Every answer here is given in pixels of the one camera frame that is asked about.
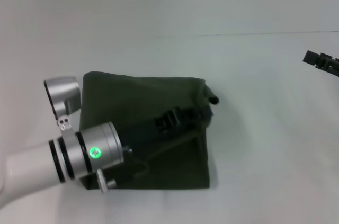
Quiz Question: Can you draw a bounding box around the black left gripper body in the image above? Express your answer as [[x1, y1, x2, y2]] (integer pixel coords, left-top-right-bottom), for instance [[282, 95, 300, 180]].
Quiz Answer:
[[118, 106, 189, 153]]

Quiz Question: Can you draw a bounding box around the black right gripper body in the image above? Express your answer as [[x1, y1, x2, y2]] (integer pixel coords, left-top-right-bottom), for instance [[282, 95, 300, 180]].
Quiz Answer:
[[316, 52, 339, 78]]

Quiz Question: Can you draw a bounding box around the dark green shirt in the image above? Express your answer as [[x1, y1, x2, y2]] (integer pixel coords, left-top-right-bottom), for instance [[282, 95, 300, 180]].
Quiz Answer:
[[79, 71, 220, 191]]

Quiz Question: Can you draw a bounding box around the left arm gripper cable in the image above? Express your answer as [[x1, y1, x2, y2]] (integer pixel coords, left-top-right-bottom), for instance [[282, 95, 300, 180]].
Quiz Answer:
[[96, 126, 200, 193]]

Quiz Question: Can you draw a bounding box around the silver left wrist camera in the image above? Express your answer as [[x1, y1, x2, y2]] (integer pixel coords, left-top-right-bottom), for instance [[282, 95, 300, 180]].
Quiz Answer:
[[43, 76, 82, 131]]

